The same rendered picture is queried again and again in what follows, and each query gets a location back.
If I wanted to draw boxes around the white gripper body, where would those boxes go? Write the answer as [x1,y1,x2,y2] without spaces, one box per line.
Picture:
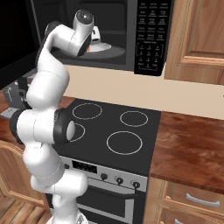
[87,42,113,54]

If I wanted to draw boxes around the grey microwave turntable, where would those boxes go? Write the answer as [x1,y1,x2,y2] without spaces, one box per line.
[52,43,127,61]

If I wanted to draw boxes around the black microwave oven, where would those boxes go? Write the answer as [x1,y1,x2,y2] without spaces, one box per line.
[29,0,175,78]

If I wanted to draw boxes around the black microwave door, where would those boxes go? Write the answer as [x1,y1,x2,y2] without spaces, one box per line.
[0,0,41,90]

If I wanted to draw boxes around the black hob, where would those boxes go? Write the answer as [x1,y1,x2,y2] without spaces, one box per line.
[52,98,162,178]

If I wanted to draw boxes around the silver oven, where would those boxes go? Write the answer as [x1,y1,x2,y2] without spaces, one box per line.
[45,155,150,224]

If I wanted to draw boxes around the wooden base cupboard door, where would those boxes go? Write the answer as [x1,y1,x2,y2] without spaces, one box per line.
[0,139,51,210]

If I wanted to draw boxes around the black oven door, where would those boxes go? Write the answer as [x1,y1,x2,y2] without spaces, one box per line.
[46,183,147,224]

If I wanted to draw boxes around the wooden drawer front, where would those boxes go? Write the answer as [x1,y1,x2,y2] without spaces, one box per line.
[161,180,224,218]
[157,204,224,224]

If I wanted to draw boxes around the wooden wall cupboard door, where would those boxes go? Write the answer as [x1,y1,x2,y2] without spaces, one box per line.
[164,0,224,86]

